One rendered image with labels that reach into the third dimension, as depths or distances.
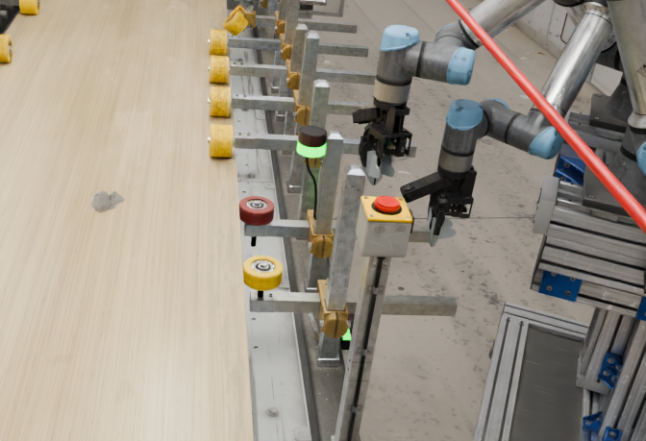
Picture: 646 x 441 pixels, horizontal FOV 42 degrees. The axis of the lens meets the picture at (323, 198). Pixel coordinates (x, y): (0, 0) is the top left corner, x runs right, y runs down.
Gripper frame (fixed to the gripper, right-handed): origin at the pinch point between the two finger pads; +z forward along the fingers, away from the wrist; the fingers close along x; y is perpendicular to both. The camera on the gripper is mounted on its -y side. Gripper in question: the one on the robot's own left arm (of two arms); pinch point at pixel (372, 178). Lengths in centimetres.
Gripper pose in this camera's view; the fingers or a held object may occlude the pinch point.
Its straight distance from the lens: 189.5
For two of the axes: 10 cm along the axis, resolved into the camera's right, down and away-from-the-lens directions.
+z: -1.1, 8.7, 4.7
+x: 8.9, -1.3, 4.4
